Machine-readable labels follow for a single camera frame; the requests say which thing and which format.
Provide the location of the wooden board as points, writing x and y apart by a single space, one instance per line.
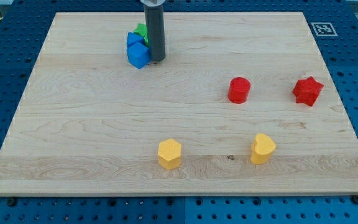
89 123

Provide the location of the blue block behind cube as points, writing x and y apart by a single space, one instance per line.
133 38

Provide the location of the yellow hexagon block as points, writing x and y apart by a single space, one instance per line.
169 154

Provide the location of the red cylinder block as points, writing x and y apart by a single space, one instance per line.
239 89

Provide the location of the yellow heart block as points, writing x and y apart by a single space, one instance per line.
262 148

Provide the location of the green block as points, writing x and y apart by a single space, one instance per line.
141 30

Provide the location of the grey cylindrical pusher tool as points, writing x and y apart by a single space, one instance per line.
153 10

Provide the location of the red star block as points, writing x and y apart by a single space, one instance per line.
307 91

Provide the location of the white fiducial marker tag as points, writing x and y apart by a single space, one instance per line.
324 29

